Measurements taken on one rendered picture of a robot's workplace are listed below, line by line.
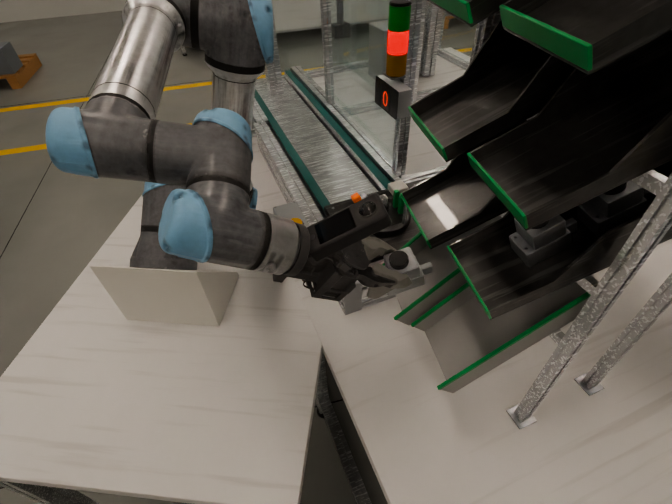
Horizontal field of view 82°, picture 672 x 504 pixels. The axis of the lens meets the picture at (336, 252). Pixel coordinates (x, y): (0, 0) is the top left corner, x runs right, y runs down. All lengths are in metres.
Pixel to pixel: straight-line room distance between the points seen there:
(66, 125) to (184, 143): 0.12
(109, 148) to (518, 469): 0.80
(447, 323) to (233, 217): 0.46
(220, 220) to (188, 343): 0.58
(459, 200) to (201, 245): 0.43
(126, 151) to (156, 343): 0.60
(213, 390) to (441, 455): 0.47
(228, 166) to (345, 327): 0.56
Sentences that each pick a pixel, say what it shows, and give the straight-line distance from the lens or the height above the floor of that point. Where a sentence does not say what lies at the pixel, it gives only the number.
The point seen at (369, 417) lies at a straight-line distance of 0.83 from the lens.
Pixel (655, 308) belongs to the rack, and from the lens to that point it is 0.79.
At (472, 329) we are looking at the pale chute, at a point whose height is 1.05.
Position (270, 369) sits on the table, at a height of 0.86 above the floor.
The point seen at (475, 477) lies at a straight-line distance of 0.82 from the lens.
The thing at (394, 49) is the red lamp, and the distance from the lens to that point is 1.04.
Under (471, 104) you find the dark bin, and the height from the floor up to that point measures 1.38.
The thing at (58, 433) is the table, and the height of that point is 0.86.
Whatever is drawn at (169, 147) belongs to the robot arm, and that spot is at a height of 1.41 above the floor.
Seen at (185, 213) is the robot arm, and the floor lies 1.38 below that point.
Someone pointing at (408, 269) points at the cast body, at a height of 1.19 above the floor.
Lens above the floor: 1.63
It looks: 44 degrees down
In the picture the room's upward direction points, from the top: 3 degrees counter-clockwise
